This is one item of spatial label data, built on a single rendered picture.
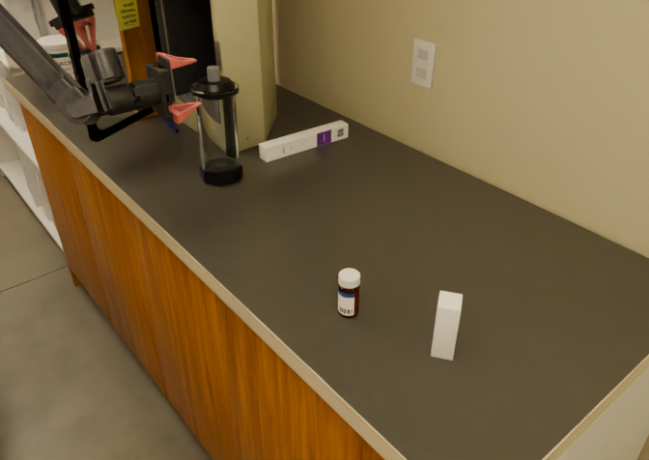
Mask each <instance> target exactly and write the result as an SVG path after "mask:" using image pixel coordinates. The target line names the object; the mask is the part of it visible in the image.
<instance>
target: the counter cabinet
mask: <svg viewBox="0 0 649 460"><path fill-rule="evenodd" d="M20 106H21V109H22V113H23V116H24V120H25V123H26V126H27V129H28V132H29V135H30V139H31V142H32V145H33V149H34V152H35V155H36V159H37V162H38V165H39V168H40V171H41V174H42V180H43V184H44V187H45V190H46V194H47V197H48V200H49V204H50V207H51V210H52V213H53V216H54V219H55V223H56V226H57V229H58V233H59V236H60V240H61V243H62V246H63V250H64V252H65V255H66V259H67V262H68V265H69V269H70V272H71V278H72V281H73V284H74V286H78V285H80V284H82V285H83V286H84V288H85V289H86V290H87V292H88V293H89V294H90V296H91V297H92V298H93V300H94V301H95V302H96V304H97V305H98V307H99V308H100V310H101V311H102V312H103V314H104V315H105V316H106V318H107V319H108V320H109V322H110V323H111V324H112V326H113V327H114V328H115V330H116V331H117V332H118V334H119V335H120V336H121V337H122V339H123V340H124V341H125V343H126V345H127V346H128V347H129V349H130V350H131V352H132V353H133V354H134V355H135V356H136V357H137V359H138V360H139V361H140V363H141V364H142V365H143V367H144V368H145V369H146V371H147V372H148V373H149V375H150V376H151V377H152V379H153V380H154V382H155V383H156V385H157V386H158V387H159V389H160V390H161V391H162V393H163V394H164V395H165V397H166V398H167V399H168V401H169V402H170V403H171V405H172V406H173V407H174V409H175V410H176V411H177V413H178V414H179V415H180V417H181V418H182V420H183V421H184V423H185V424H186V425H187V427H188V428H189V429H190V431H191V432H192V433H193V435H194V436H195V437H196V439H197V440H198V441H199V443H200V444H201V445H202V447H203V448H204V449H205V451H206V452H207V453H208V455H209V456H210V458H211V459H212V460H384V459H383V458H382V457H381V456H380V455H379V454H378V453H377V452H376V451H375V450H374V449H373V448H372V447H371V446H370V445H369V444H368V443H367V442H366V441H365V440H364V439H363V438H362V437H361V436H360V435H359V434H358V433H357V432H356V431H355V430H354V429H353V428H352V427H351V426H350V425H349V424H348V423H347V422H346V421H345V420H343V419H342V418H341V417H340V416H339V415H338V414H337V413H336V412H335V411H334V410H333V409H332V408H331V407H330V406H329V405H328V404H327V403H326V402H325V401H324V400H323V399H322V398H321V397H320V395H319V394H318V393H317V392H315V391H314V390H313V389H312V388H311V387H310V386H309V385H308V384H307V383H306V382H305V381H304V380H303V379H302V378H301V377H299V376H298V375H297V374H296V373H295V371H294V370H293V369H292V368H291V367H290V366H289V365H288V364H287V363H286V362H285V361H284V360H282V359H281V358H280V357H279V356H278V355H277V354H276V353H275V352H274V351H273V350H272V349H271V348H270V347H269V345H268V344H267V343H266V342H265V341H264V340H263V339H262V338H261V337H260V336H259V335H258V334H257V333H255V332H254V331H253V330H252V329H251V328H249V327H248V326H247V325H246V324H245V323H244V322H243V320H242V319H241V318H240V317H239V316H238V315H237V314H236V313H235V312H234V311H233V310H232V309H231V308H230V307H229V306H228V305H227V304H226V303H225V302H224V301H223V300H222V299H221V298H220V297H218V296H217V294H216V293H215V292H214V291H213V290H212V289H210V288H209V287H208V286H207V285H206V284H205V283H204V282H203V281H202V280H201V279H200V278H199V277H198V276H197V275H196V274H195V273H194V272H193V271H192V270H191V269H190V268H189V267H188V266H187V265H186V264H185V263H184V262H183V261H182V260H181V259H180V258H179V257H178V256H177V255H176V254H175V253H174V252H173V251H172V250H171V249H170V248H169V247H168V246H167V245H166V244H164V243H163V242H162V241H161V240H160V239H159V238H158V237H157V236H156V235H155V234H154V233H153V232H152V231H151V230H150V229H149V228H148V227H147V226H146V225H145V224H144V223H143V222H142V221H141V220H140V219H139V218H138V217H137V216H136V215H135V214H134V213H133V212H132V211H131V210H130V209H129V208H128V207H127V206H126V205H125V204H124V203H123V202H122V201H121V200H119V199H118V198H117V197H116V196H115V195H114V194H113V193H112V192H111V191H110V190H109V189H108V188H107V187H106V186H105V185H104V184H103V183H102V182H101V181H100V180H99V179H98V178H97V177H96V176H95V175H94V174H93V173H92V172H91V171H90V170H89V169H88V168H87V167H86V166H85V165H84V164H83V163H82V162H81V161H80V160H79V159H78V158H77V157H76V156H74V155H73V154H72V153H71V152H70V151H69V150H68V149H67V148H66V147H65V146H64V145H63V144H62V143H61V142H60V141H59V140H58V139H57V138H56V137H55V136H54V135H53V134H52V133H51V132H50V131H49V130H48V129H47V128H46V127H45V126H44V125H43V124H42V123H41V122H40V121H39V120H38V119H37V118H36V117H35V116H34V115H33V114H32V113H31V112H30V111H29V110H28V109H26V108H25V107H24V106H23V105H22V104H21V103H20ZM648 435H649V366H648V367H647V369H646V370H645V371H644V372H643V373H642V374H641V375H640V376H639V377H638V378H637V379H636V380H635V381H634V382H633V383H632V384H631V385H630V386H629V387H628V388H627V389H626V390H625V391H624V392H623V393H622V394H621V395H620V396H619V397H618V398H617V399H616V400H615V401H614V402H613V403H612V404H611V405H610V406H609V407H608V408H607V409H606V410H605V411H604V412H603V413H602V414H601V415H600V416H599V417H598V418H597V419H596V420H595V421H594V422H593V423H592V424H591V425H590V426H589V427H588V428H587V429H586V430H585V431H584V432H583V433H582V434H581V435H580V436H579V437H578V438H577V439H576V440H575V441H574V442H573V443H572V444H571V445H570V446H569V447H568V448H567V449H566V450H565V451H564V452H563V453H562V454H561V455H560V457H559V458H558V459H557V460H637V458H638V455H639V453H640V452H641V450H642V448H643V446H644V444H645V442H646V439H647V437H648Z"/></svg>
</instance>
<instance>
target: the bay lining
mask: <svg viewBox="0 0 649 460"><path fill-rule="evenodd" d="M161 1H162V8H163V14H164V21H165V27H166V34H167V41H168V47H169V54H170V55H173V56H177V57H183V58H194V59H196V60H197V62H194V63H192V64H188V65H185V66H182V67H178V68H175V69H172V74H173V81H174V88H175V93H176V96H179V95H183V94H187V93H190V86H191V85H192V84H194V83H196V82H197V80H198V79H199V78H201V77H205V76H208V74H207V67H208V66H216V59H215V49H214V39H213V30H212V12H211V2H210V0H161Z"/></svg>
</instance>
